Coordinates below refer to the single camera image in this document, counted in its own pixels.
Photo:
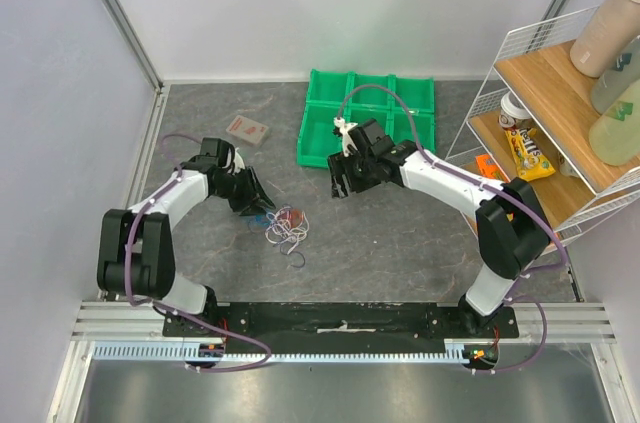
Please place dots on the grey-green pump bottle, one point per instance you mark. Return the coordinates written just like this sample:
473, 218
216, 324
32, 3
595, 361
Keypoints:
616, 79

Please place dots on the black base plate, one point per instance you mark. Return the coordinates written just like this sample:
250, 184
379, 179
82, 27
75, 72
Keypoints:
260, 319

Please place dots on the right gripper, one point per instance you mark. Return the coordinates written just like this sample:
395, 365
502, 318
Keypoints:
347, 169

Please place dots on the orange snack box upper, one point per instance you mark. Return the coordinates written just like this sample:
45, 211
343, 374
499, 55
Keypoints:
489, 169

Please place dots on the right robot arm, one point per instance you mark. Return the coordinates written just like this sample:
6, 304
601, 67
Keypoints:
512, 229

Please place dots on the playing card box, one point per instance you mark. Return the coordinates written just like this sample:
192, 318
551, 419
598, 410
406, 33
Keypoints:
247, 130

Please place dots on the white wire shelf rack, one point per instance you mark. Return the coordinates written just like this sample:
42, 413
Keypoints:
533, 64

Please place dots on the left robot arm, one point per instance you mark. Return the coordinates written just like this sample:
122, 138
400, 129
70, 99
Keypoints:
136, 256

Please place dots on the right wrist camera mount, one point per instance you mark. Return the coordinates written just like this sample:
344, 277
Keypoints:
342, 129

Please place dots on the slotted cable duct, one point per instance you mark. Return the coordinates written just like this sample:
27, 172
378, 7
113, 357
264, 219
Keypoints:
200, 353

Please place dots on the paper coffee cup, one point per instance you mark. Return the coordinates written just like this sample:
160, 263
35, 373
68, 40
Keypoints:
512, 113

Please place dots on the beige pump bottle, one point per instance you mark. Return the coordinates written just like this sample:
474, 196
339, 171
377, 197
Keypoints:
613, 25

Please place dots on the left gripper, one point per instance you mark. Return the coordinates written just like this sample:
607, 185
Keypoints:
254, 199

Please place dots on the yellow candy bag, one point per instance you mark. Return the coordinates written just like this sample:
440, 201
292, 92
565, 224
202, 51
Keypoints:
531, 163

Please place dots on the light green pump bottle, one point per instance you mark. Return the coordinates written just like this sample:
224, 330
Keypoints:
614, 137

